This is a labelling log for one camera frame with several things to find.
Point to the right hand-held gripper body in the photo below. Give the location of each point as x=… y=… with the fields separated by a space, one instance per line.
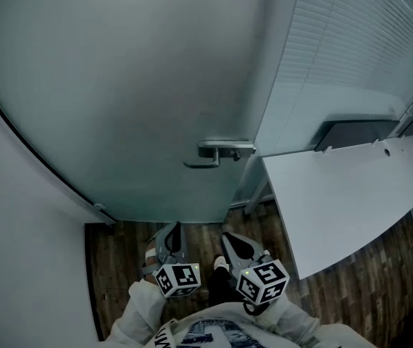
x=264 y=283

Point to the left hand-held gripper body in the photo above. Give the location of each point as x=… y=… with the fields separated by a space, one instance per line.
x=177 y=279

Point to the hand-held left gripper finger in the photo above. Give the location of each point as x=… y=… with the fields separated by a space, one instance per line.
x=183 y=243
x=157 y=243

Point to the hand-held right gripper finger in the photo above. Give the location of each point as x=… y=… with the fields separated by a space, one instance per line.
x=230 y=254
x=253 y=248

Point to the frosted glass door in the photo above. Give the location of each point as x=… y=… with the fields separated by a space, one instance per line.
x=119 y=85

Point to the person's left forearm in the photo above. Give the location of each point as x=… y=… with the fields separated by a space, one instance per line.
x=137 y=310

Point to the person's right forearm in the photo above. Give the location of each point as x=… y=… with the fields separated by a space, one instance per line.
x=288 y=315

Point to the grey metal latch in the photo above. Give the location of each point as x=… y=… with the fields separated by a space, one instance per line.
x=99 y=206

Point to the person's right white shoe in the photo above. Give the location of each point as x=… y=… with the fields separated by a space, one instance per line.
x=221 y=262

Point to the person's black trouser leg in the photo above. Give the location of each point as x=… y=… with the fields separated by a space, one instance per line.
x=222 y=288

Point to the person's white printed sweatshirt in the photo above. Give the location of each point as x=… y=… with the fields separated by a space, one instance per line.
x=235 y=328

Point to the white rectangular table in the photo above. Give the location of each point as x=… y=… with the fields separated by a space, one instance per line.
x=337 y=201

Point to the large dark desk partition panel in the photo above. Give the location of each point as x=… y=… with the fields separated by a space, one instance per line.
x=355 y=136

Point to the wide white window blind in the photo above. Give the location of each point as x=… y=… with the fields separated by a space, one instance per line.
x=348 y=42

